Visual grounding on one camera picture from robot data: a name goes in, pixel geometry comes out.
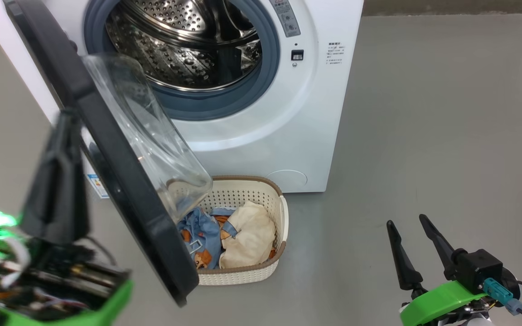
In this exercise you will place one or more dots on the cream perforated laundry basket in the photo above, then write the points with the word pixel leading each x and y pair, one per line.
pixel 247 277

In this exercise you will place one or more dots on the grey warning sticker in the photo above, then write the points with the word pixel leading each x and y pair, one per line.
pixel 286 18

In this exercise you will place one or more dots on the blue energy label sticker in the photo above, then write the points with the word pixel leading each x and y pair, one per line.
pixel 98 186

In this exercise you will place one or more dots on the white front-load washing machine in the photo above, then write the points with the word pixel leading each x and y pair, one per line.
pixel 306 113

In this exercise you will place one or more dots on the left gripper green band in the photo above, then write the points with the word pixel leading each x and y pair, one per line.
pixel 61 290

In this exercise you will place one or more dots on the cream white garment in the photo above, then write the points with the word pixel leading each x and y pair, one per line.
pixel 249 235

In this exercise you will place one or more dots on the blue garment with orange print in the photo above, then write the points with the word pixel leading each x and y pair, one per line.
pixel 202 235

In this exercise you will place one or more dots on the black round glass washer door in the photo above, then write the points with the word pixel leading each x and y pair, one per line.
pixel 120 172

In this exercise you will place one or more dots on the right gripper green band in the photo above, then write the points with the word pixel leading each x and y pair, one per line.
pixel 437 301

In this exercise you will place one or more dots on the stainless steel washing machine drum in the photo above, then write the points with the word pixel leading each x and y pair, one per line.
pixel 188 54

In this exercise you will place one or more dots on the round white filter cover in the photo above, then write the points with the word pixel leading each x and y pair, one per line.
pixel 287 179

